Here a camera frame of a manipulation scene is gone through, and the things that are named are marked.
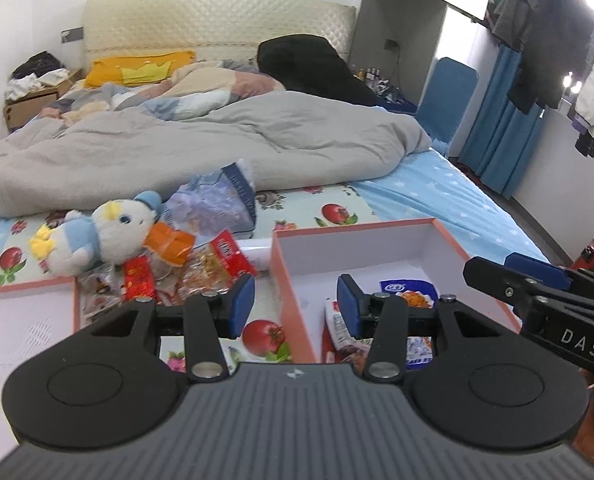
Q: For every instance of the grey duvet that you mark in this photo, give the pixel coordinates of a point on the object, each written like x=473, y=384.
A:
x=177, y=145

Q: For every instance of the white bottle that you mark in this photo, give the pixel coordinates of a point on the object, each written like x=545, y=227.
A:
x=257, y=255

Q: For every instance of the orange box lid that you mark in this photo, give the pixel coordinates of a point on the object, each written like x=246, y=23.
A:
x=22, y=320

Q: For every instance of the pile of snack packets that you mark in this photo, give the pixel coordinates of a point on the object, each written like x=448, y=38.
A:
x=212, y=265

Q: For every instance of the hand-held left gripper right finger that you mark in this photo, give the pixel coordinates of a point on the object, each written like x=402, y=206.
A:
x=348, y=305

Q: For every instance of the brown cardboard box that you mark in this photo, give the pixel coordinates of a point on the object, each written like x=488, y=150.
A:
x=27, y=110

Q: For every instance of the white cloth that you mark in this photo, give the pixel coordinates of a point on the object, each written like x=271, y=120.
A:
x=32, y=85

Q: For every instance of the white and blue plush toy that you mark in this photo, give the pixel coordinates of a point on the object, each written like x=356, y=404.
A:
x=112, y=235

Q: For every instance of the black clothes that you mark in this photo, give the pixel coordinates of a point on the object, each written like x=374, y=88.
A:
x=39, y=64

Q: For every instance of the blue chair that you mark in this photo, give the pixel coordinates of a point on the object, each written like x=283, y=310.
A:
x=447, y=100

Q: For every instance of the hanging grey sweater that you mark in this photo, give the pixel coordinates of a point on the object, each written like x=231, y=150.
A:
x=519, y=5

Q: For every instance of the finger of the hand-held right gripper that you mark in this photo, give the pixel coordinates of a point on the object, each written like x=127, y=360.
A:
x=492, y=280
x=542, y=270

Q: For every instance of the cream padded headboard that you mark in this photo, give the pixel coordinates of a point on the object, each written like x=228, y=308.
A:
x=217, y=25

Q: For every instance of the orange cardboard box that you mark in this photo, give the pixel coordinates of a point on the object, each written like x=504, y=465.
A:
x=377, y=255

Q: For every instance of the small blue white snack packet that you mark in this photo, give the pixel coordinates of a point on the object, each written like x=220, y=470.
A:
x=419, y=352

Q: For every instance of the yellow pillow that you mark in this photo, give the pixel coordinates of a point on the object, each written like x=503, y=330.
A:
x=107, y=67

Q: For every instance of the hanging black coat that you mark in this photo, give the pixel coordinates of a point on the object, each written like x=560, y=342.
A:
x=562, y=40

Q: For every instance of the red white snack packet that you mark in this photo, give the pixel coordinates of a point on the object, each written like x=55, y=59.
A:
x=332, y=320

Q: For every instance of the light blue bed sheet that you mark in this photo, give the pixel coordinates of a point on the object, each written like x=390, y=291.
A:
x=452, y=195

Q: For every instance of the grey wall switch panel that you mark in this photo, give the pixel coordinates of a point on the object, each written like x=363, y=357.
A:
x=72, y=35

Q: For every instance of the large blue white bag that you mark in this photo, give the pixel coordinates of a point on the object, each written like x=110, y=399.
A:
x=212, y=205

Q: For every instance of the blue curtain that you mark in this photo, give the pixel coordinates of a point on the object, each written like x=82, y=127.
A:
x=497, y=125

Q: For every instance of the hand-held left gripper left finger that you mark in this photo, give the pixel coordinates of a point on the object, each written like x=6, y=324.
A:
x=242, y=305

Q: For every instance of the pastel patchwork quilt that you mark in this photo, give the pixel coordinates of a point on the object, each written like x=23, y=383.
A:
x=202, y=85

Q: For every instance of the floral fruit print mat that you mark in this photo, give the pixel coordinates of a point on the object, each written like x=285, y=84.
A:
x=297, y=210

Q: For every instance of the black wall socket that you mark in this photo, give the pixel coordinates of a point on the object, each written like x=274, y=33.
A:
x=390, y=44

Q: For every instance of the row of small bottles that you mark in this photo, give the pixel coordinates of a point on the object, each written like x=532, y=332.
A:
x=372, y=75

